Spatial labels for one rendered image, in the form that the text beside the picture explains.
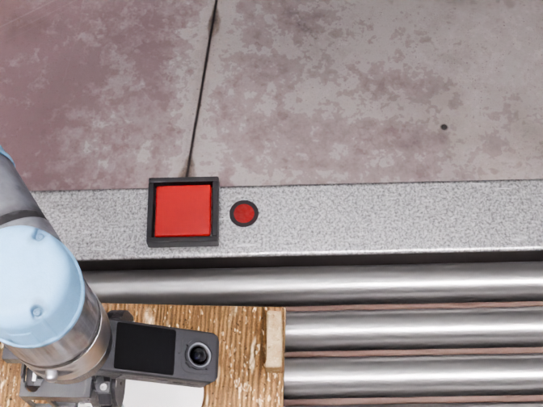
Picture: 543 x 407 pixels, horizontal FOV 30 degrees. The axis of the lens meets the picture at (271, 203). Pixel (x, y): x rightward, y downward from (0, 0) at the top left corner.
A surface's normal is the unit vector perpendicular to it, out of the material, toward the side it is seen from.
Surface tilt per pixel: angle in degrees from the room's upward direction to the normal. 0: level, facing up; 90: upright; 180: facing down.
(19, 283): 1
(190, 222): 0
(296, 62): 0
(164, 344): 27
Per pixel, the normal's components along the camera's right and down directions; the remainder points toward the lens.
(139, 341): 0.42, -0.34
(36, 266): -0.04, -0.40
